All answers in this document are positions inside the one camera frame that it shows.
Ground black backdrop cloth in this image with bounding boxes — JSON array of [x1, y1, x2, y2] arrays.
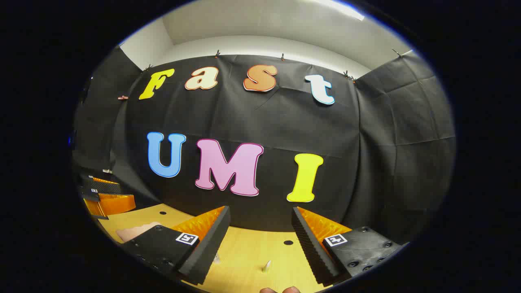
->
[[72, 46, 456, 245]]

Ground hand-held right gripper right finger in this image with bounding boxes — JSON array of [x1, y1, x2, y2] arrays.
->
[[291, 206, 409, 286]]

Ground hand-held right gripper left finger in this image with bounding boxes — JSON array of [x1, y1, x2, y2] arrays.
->
[[120, 206, 231, 286]]

